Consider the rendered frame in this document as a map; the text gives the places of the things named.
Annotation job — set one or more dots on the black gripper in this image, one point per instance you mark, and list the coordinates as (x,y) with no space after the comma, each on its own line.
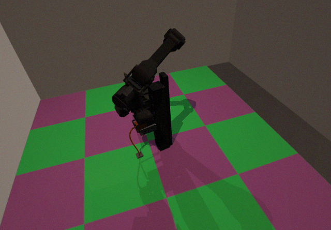
(141,115)

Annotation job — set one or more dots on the orange power cord with plug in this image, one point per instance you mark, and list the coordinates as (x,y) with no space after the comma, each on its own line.
(140,127)

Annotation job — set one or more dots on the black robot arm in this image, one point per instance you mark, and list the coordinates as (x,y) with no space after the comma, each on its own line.
(143,74)

